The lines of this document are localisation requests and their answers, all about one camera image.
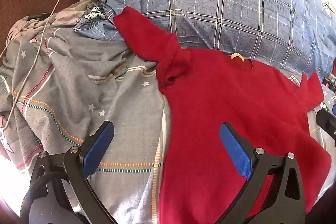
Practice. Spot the grey star-print bed sheet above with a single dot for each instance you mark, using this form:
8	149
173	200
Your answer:
65	82

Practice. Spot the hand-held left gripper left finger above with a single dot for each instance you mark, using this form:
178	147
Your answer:
98	148

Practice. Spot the pale pink-grey cloth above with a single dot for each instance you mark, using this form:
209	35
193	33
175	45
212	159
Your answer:
26	26

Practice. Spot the red sweater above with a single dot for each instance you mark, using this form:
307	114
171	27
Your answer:
223	108

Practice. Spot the black flat device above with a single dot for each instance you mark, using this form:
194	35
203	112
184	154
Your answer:
36	16

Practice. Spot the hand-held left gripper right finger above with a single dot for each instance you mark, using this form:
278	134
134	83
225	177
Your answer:
235	150

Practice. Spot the grey power strip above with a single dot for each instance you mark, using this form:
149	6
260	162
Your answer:
81	5

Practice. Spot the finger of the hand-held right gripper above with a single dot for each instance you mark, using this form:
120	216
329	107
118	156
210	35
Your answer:
326	121

